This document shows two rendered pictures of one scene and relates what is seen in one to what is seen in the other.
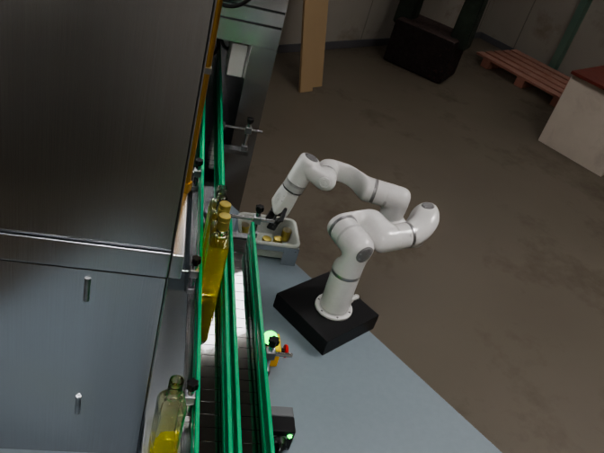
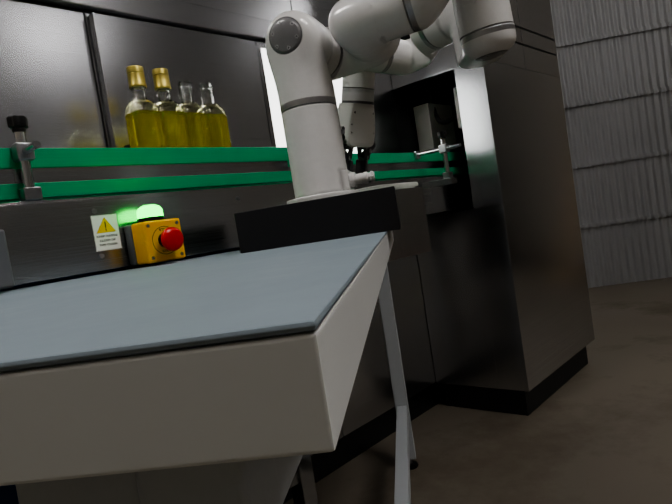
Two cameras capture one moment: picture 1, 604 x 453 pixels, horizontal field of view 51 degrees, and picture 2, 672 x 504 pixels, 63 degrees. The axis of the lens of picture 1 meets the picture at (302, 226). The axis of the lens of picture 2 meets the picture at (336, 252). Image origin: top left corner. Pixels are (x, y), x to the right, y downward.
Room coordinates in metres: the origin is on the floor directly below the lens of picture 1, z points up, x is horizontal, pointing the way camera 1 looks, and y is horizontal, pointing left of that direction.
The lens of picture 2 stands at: (1.14, -0.99, 0.77)
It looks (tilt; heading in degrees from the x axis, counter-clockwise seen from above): 3 degrees down; 59
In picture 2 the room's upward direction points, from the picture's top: 9 degrees counter-clockwise
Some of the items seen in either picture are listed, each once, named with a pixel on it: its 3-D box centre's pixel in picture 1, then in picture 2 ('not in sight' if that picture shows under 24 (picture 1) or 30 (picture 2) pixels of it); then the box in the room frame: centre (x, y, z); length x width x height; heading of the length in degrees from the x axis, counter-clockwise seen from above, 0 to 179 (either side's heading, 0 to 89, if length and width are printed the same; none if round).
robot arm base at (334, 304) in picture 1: (342, 288); (325, 154); (1.62, -0.19, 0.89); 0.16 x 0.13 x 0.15; 139
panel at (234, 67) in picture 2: not in sight; (256, 101); (1.81, 0.47, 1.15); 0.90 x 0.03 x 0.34; 17
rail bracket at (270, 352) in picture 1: (277, 357); (29, 157); (1.19, -0.04, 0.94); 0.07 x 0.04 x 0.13; 107
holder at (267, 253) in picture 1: (258, 238); (358, 213); (1.88, 0.14, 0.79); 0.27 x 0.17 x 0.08; 107
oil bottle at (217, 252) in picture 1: (214, 263); (148, 150); (1.43, 0.21, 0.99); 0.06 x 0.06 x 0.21; 16
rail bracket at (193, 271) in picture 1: (186, 274); not in sight; (1.40, 0.28, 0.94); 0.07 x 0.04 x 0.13; 107
